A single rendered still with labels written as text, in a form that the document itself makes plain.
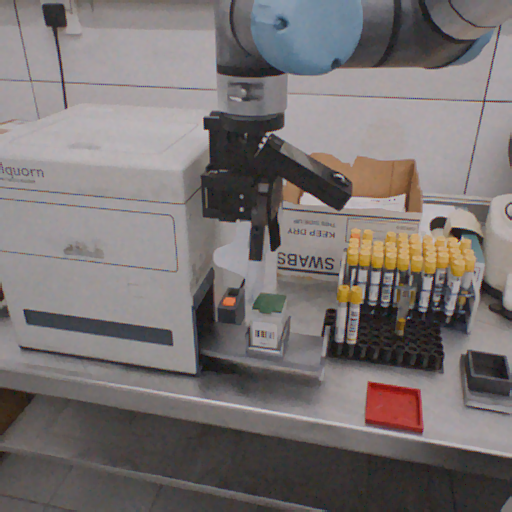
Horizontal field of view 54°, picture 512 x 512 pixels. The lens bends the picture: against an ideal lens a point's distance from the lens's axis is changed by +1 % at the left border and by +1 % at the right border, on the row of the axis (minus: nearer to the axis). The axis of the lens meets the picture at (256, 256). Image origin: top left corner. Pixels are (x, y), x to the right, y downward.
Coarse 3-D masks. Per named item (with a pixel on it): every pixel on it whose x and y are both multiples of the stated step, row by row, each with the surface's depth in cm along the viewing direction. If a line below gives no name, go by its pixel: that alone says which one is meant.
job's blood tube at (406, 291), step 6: (402, 288) 70; (408, 288) 70; (402, 294) 70; (408, 294) 70; (402, 300) 70; (408, 300) 70; (402, 306) 71; (402, 312) 71; (402, 318) 72; (396, 324) 73; (402, 324) 72; (396, 330) 73; (402, 330) 73
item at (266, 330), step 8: (256, 312) 65; (272, 312) 65; (256, 320) 65; (264, 320) 65; (272, 320) 64; (280, 320) 64; (256, 328) 66; (264, 328) 65; (272, 328) 65; (280, 328) 65; (256, 336) 66; (264, 336) 66; (272, 336) 66; (280, 336) 66; (256, 344) 67; (264, 344) 66; (272, 344) 66
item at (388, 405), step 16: (368, 384) 67; (384, 384) 67; (368, 400) 64; (384, 400) 65; (400, 400) 65; (416, 400) 65; (368, 416) 62; (384, 416) 63; (400, 416) 63; (416, 416) 63
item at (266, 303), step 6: (264, 294) 68; (270, 294) 68; (258, 300) 66; (264, 300) 66; (270, 300) 66; (276, 300) 66; (282, 300) 66; (252, 306) 65; (258, 306) 65; (264, 306) 65; (270, 306) 65; (276, 306) 65; (282, 306) 65; (264, 312) 64; (270, 312) 64; (276, 312) 65
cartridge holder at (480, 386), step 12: (468, 360) 67; (480, 360) 69; (492, 360) 68; (504, 360) 67; (468, 372) 66; (480, 372) 68; (492, 372) 68; (504, 372) 66; (468, 384) 65; (480, 384) 64; (492, 384) 64; (504, 384) 64; (468, 396) 64; (480, 396) 64; (492, 396) 64; (504, 396) 64; (492, 408) 64; (504, 408) 63
